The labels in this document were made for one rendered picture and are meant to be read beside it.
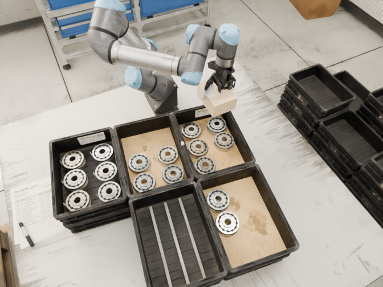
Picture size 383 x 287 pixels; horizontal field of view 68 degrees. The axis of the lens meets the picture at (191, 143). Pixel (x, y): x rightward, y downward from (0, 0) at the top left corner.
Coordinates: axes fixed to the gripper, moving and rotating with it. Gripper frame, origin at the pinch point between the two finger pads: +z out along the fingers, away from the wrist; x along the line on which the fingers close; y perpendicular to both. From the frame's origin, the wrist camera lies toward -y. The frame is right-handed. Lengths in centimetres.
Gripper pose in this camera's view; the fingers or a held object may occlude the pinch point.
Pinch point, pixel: (216, 93)
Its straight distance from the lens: 133.8
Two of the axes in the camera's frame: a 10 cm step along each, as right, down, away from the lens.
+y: 4.5, 7.5, -4.8
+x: 8.9, -3.6, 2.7
